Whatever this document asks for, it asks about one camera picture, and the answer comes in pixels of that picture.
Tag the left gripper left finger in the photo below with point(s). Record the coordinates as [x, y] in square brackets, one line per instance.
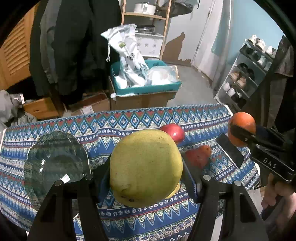
[54, 220]

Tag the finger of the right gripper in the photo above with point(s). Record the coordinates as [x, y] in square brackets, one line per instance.
[241, 135]

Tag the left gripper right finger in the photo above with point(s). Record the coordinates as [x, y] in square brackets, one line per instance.
[240, 218]

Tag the small tangerine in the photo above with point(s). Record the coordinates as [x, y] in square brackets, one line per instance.
[205, 150]

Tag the red apple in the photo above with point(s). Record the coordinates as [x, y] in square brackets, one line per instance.
[174, 131]
[197, 158]

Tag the person's right hand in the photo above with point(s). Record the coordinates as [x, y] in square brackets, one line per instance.
[281, 193]

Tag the black smartphone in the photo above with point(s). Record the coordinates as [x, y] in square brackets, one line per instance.
[232, 151]

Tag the patterned blue tablecloth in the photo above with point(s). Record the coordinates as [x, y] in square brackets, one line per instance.
[169, 219]

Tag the dark brown hanging jacket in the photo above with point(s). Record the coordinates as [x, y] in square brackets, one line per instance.
[272, 105]

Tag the dark green glass plate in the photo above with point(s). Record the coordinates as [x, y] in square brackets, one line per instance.
[54, 156]

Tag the grey shoe rack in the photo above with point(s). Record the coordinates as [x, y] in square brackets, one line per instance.
[250, 67]

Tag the white door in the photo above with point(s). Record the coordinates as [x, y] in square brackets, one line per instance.
[190, 38]

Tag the clear plastic bag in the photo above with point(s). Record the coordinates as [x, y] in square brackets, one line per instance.
[162, 75]

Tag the wooden drawer box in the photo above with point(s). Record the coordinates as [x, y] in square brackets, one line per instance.
[42, 109]

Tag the grey clothes pile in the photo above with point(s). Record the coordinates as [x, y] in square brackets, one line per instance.
[12, 111]

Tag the brown cardboard box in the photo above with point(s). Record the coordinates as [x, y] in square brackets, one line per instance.
[150, 100]

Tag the small cardboard box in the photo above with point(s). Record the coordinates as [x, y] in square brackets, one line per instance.
[91, 104]

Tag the white printed rice bag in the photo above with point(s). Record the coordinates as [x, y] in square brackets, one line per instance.
[133, 68]

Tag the white patterned storage box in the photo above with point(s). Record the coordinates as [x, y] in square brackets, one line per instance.
[149, 45]

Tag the wooden shelf rack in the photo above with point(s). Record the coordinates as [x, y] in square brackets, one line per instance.
[152, 23]

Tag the hanging olive bag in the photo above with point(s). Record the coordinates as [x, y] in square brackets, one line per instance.
[177, 8]

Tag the metal steamer pot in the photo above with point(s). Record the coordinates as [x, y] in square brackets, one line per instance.
[145, 29]

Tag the white cooking pot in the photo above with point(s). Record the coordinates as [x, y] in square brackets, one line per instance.
[145, 8]

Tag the black hanging coat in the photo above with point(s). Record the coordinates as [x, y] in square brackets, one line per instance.
[67, 51]

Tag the wooden louvered wardrobe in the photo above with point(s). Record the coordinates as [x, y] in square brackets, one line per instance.
[15, 52]

